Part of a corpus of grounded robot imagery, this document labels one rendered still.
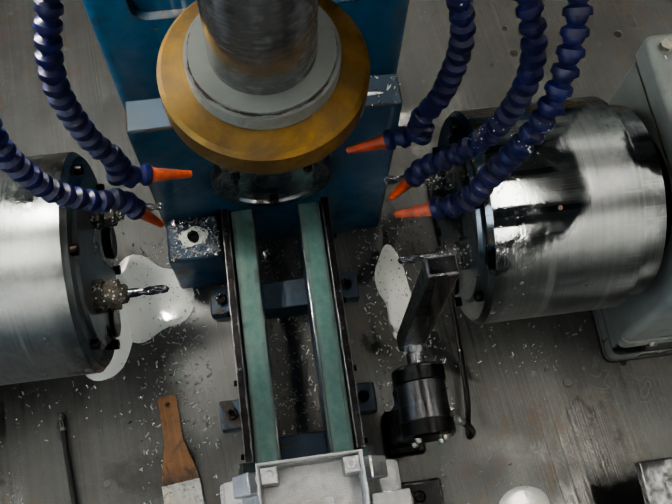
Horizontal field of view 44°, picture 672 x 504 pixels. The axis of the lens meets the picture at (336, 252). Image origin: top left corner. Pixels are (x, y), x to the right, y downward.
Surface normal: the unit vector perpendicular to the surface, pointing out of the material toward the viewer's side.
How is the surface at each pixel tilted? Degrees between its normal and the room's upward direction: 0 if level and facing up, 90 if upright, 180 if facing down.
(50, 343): 62
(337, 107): 0
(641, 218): 32
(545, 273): 54
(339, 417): 0
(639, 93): 90
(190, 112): 0
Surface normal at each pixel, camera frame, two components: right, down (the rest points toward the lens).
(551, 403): 0.03, -0.37
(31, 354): 0.14, 0.69
